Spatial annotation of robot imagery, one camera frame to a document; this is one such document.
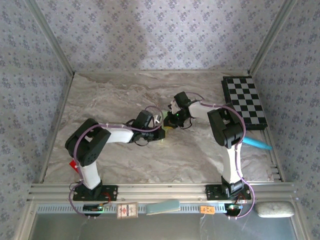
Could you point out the pale blue foam block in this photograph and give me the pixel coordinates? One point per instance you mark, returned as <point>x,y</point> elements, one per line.
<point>162,207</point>

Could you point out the aluminium front rail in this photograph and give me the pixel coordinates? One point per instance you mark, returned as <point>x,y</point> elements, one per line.
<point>160,191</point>

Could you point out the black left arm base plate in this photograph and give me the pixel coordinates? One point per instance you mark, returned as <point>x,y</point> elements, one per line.
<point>110,193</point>

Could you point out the cyan blue marker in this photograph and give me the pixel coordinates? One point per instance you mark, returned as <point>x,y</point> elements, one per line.
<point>260,143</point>

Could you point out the aluminium side rail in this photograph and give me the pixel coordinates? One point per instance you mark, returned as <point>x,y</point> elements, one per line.
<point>275,167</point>
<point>56,130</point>

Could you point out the black grey chessboard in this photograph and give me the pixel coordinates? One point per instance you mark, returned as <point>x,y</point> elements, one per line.
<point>246,100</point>

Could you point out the aluminium frame post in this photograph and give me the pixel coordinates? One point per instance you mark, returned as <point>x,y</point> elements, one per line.
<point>272,32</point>
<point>50,32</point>

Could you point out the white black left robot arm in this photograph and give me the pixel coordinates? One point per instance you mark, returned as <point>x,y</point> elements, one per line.
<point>91,172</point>

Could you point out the grey speckled stone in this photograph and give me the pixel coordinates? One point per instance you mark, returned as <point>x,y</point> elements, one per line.
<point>275,209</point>

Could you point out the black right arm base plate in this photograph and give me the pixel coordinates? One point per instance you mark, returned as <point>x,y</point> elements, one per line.
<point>212,192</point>

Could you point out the red folded paper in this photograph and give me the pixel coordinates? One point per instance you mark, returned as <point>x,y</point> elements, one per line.
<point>73,165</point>

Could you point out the tan card with red print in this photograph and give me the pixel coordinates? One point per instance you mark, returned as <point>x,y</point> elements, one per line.
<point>127,210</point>

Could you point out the orange tag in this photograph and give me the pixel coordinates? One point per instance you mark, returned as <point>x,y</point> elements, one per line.
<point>207,210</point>

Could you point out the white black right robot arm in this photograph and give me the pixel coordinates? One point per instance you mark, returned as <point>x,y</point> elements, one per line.
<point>227,127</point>

